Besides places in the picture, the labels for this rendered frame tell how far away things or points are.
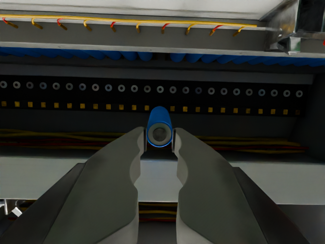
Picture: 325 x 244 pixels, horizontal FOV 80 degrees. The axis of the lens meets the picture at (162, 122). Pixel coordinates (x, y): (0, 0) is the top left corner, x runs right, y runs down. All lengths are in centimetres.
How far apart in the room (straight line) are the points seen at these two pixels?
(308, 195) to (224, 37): 19
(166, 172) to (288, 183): 13
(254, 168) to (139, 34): 17
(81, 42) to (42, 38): 3
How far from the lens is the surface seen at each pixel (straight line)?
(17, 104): 39
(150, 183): 21
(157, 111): 16
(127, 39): 18
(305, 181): 26
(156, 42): 18
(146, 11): 18
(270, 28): 19
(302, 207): 48
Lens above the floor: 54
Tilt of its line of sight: 30 degrees up
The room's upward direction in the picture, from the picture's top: 178 degrees counter-clockwise
